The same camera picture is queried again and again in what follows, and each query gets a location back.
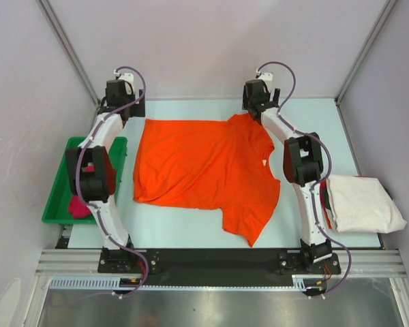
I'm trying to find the orange t shirt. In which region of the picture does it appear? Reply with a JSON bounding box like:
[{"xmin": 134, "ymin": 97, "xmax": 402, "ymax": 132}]
[{"xmin": 133, "ymin": 114, "xmax": 281, "ymax": 247}]

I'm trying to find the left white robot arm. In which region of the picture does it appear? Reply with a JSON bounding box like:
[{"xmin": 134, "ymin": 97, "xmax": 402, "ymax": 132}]
[{"xmin": 65, "ymin": 73, "xmax": 145, "ymax": 273}]

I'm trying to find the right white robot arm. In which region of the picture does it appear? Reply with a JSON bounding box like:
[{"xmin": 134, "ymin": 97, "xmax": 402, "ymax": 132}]
[{"xmin": 243, "ymin": 78, "xmax": 333, "ymax": 273}]

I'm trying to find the orange folded shirt in stack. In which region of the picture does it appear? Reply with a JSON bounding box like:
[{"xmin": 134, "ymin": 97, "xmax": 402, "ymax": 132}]
[{"xmin": 320, "ymin": 181, "xmax": 333, "ymax": 230}]

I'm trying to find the magenta t shirt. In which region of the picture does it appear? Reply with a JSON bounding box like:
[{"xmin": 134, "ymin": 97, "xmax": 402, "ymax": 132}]
[{"xmin": 67, "ymin": 162, "xmax": 96, "ymax": 220}]

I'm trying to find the white folded t shirt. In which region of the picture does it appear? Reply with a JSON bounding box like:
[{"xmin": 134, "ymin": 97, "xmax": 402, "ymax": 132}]
[{"xmin": 326, "ymin": 175, "xmax": 407, "ymax": 234}]

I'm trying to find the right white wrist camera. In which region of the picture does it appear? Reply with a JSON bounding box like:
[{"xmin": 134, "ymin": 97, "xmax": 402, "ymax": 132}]
[{"xmin": 256, "ymin": 70, "xmax": 273, "ymax": 91}]

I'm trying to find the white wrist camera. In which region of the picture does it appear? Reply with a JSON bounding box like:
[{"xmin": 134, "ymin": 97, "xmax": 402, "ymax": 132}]
[
  {"xmin": 256, "ymin": 70, "xmax": 273, "ymax": 91},
  {"xmin": 114, "ymin": 69, "xmax": 134, "ymax": 86}
]

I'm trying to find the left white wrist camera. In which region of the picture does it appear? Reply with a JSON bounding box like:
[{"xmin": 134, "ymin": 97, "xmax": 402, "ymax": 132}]
[{"xmin": 114, "ymin": 69, "xmax": 134, "ymax": 86}]

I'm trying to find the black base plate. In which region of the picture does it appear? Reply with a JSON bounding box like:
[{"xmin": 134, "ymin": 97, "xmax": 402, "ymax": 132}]
[{"xmin": 97, "ymin": 248, "xmax": 341, "ymax": 287}]

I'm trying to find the aluminium rail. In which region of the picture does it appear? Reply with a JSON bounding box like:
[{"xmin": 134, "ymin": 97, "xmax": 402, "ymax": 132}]
[{"xmin": 35, "ymin": 249, "xmax": 406, "ymax": 278}]

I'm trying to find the white cable duct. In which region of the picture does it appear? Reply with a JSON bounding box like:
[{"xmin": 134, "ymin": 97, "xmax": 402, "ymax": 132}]
[{"xmin": 49, "ymin": 275, "xmax": 324, "ymax": 292}]

